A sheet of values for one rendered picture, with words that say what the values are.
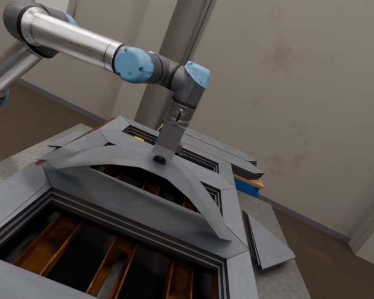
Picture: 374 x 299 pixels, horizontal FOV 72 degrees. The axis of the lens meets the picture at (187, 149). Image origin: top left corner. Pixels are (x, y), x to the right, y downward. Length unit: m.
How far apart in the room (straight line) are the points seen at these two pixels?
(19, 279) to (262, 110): 3.07
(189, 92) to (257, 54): 2.67
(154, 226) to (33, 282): 0.35
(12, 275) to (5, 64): 0.69
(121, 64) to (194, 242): 0.55
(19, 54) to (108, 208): 0.57
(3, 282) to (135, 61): 0.49
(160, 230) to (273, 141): 2.79
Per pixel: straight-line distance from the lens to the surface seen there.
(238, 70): 3.32
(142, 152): 0.83
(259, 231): 1.25
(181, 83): 0.70
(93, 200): 0.83
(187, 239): 0.83
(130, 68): 0.60
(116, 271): 0.85
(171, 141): 0.73
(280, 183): 3.65
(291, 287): 1.16
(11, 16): 0.84
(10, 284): 0.62
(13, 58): 1.05
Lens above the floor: 1.36
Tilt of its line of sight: 19 degrees down
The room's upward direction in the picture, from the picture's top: 25 degrees clockwise
